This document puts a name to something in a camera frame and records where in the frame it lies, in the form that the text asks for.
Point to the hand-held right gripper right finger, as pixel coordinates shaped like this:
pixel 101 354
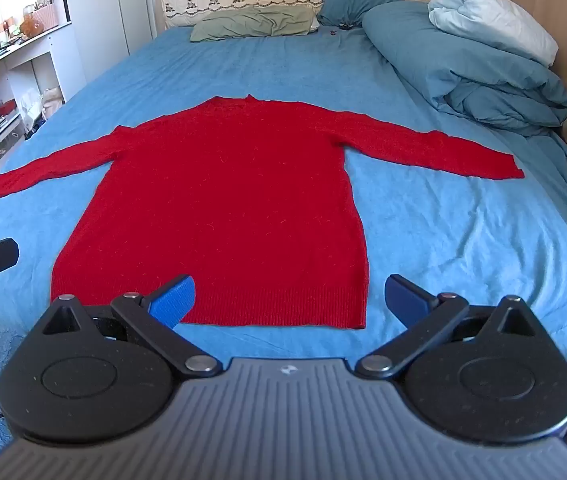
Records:
pixel 404 300

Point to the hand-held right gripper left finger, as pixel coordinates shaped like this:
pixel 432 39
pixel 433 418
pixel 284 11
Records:
pixel 176 301

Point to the red knit sweater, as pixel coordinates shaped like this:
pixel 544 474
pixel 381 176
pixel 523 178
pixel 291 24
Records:
pixel 223 200

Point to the blue bed sheet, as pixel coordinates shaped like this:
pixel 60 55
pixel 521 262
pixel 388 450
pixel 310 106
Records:
pixel 423 230

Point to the red box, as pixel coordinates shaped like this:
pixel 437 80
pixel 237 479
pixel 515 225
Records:
pixel 5 107

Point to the white shelving unit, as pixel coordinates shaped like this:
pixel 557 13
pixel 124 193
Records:
pixel 23 60

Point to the teal blue duvet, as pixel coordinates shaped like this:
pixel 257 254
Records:
pixel 453 75

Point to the pink storage box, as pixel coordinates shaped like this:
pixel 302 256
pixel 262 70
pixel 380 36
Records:
pixel 47 16

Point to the grey and white wardrobe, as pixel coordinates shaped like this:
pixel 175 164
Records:
pixel 103 0

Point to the green pillow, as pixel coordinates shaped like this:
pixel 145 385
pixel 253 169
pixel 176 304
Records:
pixel 256 22

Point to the pale blue blanket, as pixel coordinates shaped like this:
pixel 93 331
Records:
pixel 488 15

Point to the teal pillow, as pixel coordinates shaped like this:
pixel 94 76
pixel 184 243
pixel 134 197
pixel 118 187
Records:
pixel 348 0

